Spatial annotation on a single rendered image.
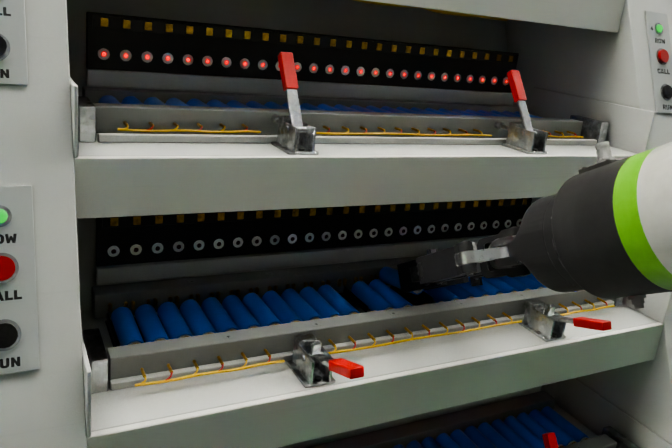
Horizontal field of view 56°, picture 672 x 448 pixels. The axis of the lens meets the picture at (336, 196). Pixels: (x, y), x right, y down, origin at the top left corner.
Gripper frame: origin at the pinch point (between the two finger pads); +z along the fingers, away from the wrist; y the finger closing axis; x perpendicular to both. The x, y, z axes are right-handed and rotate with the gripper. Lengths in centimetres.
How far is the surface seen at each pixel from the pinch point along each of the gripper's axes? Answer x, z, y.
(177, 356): 4.4, -0.3, 26.0
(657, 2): -28.5, -9.6, -32.5
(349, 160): -9.8, -6.7, 11.4
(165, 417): 8.5, -3.7, 28.0
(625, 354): 11.2, -2.9, -21.7
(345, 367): 6.8, -9.6, 16.0
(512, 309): 4.7, -0.2, -9.5
